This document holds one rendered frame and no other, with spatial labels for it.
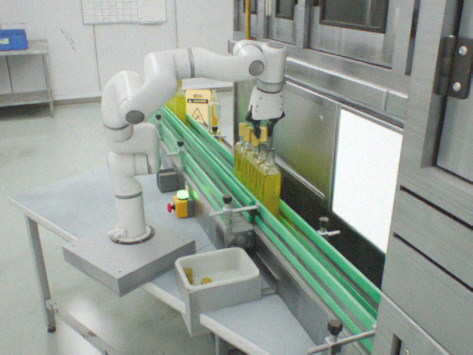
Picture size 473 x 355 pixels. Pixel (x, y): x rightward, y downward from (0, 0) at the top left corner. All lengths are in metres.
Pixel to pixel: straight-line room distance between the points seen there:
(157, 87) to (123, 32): 6.07
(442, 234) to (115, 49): 6.95
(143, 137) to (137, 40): 5.93
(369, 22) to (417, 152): 0.78
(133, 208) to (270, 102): 0.58
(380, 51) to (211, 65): 0.44
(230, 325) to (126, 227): 0.52
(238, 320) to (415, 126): 0.94
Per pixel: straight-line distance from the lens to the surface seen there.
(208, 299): 1.39
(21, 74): 7.36
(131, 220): 1.64
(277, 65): 1.40
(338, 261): 1.29
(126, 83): 1.38
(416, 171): 0.58
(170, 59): 1.33
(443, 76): 0.55
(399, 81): 1.19
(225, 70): 1.31
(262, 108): 1.46
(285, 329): 1.36
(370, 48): 1.31
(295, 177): 1.64
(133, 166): 1.57
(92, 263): 1.57
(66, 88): 7.38
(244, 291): 1.42
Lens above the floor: 1.62
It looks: 23 degrees down
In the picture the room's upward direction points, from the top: straight up
